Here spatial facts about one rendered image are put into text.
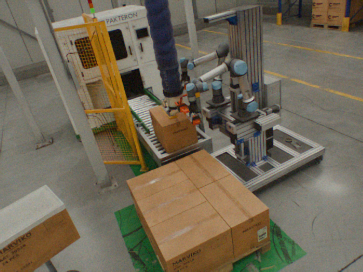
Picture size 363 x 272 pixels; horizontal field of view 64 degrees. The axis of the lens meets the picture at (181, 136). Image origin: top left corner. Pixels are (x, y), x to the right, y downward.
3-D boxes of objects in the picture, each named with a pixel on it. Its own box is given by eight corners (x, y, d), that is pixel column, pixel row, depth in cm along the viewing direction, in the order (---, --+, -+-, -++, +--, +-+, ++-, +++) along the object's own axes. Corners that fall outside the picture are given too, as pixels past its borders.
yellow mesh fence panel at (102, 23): (95, 170, 449) (39, 31, 344) (98, 167, 457) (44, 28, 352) (147, 171, 425) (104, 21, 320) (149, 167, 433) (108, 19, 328)
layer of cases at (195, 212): (134, 206, 344) (126, 180, 324) (208, 174, 372) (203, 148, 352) (174, 291, 246) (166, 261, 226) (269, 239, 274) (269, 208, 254)
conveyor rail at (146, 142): (117, 109, 539) (114, 100, 530) (120, 108, 541) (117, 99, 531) (162, 171, 351) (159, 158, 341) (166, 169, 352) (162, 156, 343)
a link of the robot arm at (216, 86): (212, 95, 336) (210, 85, 329) (212, 91, 347) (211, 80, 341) (222, 94, 334) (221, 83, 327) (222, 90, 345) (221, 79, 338)
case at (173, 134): (154, 135, 401) (148, 109, 381) (181, 126, 410) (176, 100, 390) (168, 155, 351) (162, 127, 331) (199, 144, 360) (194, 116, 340)
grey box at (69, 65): (74, 85, 348) (65, 61, 333) (79, 83, 350) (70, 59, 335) (76, 89, 332) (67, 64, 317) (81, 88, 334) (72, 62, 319)
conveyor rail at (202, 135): (149, 98, 558) (147, 89, 549) (152, 97, 559) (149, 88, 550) (208, 151, 369) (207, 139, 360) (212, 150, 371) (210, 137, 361)
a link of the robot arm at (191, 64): (230, 55, 311) (189, 72, 326) (230, 53, 320) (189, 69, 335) (227, 45, 306) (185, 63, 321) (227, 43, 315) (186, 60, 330)
